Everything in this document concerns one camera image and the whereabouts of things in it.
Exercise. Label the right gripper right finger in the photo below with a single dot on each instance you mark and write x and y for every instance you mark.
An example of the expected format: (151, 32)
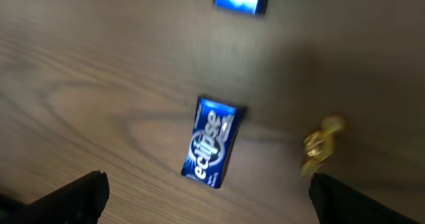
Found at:
(345, 205)

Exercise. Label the gold wrapped candy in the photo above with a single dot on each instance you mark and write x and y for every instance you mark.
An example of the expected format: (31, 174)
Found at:
(317, 146)

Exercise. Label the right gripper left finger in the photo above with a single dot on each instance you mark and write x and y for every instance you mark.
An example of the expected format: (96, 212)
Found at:
(76, 200)

